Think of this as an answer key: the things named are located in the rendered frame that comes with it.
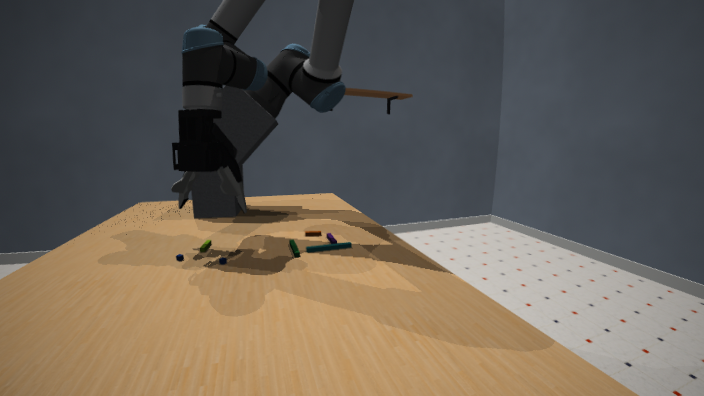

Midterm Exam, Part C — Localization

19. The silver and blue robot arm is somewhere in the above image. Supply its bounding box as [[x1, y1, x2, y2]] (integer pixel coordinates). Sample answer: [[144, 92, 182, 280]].
[[182, 0, 354, 118]]

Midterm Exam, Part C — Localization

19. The lime green rod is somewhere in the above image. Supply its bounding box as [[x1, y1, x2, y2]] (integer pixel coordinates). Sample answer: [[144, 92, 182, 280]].
[[200, 240, 212, 252]]

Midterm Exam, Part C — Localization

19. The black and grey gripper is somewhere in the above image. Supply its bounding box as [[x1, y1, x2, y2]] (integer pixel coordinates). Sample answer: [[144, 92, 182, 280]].
[[171, 109, 247, 214]]

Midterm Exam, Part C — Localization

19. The turquoise rod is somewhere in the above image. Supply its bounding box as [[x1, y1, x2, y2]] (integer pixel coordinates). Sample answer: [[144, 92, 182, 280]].
[[306, 242, 351, 253]]

